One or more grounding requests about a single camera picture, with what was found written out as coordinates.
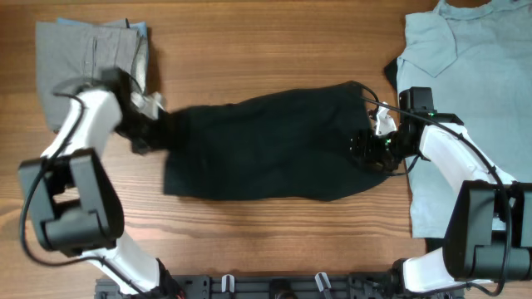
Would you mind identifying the black shorts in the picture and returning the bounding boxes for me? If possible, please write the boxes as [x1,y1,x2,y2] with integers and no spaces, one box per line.
[163,81,387,201]

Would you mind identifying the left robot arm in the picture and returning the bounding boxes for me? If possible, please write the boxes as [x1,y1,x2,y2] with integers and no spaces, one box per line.
[18,67,185,298]

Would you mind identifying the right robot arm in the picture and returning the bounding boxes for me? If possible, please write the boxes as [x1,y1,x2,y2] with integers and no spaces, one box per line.
[350,87,531,298]

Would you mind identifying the black garment under t-shirt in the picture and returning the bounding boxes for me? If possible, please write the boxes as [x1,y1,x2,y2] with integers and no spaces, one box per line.
[425,238,445,253]

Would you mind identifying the folded blue garment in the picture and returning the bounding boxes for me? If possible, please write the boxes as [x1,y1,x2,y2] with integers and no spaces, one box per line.
[57,17,148,37]

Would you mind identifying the folded grey shorts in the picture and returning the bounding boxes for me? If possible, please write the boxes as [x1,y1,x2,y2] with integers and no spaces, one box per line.
[35,22,149,130]

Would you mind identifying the light blue t-shirt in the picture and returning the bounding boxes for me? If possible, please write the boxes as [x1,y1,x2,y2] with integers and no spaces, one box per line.
[397,0,532,240]

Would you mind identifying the right black cable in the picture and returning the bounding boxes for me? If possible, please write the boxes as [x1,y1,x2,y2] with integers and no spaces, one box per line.
[351,81,513,297]

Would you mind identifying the black cable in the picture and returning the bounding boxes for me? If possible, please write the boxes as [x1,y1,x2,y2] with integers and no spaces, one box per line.
[18,70,145,298]
[351,81,513,297]

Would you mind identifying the left black cable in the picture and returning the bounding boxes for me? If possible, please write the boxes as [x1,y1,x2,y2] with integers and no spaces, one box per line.
[18,70,145,298]

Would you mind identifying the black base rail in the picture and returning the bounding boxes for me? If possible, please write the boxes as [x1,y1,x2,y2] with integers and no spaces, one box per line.
[94,272,465,299]

